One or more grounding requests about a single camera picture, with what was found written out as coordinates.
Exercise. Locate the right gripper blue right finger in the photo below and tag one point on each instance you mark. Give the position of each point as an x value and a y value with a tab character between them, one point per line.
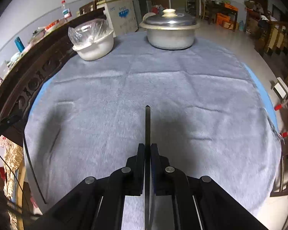
161	181

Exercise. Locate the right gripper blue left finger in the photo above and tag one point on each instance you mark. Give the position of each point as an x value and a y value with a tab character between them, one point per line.
135	177

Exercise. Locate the dark metal chopstick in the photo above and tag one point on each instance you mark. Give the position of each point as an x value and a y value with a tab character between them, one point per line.
147	165

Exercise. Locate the carved dark wooden sideboard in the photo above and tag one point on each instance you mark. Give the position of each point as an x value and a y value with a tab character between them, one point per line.
21	86

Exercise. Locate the clear plastic container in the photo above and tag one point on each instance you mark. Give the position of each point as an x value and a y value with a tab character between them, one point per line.
4	70

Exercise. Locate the grey tablecloth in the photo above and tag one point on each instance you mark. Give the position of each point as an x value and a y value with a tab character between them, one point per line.
207	118

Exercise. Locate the teal thermos bottle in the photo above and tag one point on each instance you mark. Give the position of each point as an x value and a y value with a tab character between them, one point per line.
19	44

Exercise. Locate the red and white bowl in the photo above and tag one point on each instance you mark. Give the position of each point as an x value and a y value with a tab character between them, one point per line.
51	25

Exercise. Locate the white bowl with plastic bag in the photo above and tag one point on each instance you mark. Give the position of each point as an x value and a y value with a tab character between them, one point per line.
92	40

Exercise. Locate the clear plastic water bottle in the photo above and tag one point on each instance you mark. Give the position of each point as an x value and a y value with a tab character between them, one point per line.
65	10

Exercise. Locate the white step stool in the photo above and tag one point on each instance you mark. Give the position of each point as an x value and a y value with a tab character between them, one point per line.
280	88

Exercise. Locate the aluminium pot with lid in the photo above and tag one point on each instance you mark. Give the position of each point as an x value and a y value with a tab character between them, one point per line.
170	30

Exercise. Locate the white chest freezer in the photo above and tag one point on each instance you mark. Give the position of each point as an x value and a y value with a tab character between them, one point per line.
120	16

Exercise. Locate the dark dining table background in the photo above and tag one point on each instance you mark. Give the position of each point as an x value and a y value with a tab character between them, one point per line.
219	13

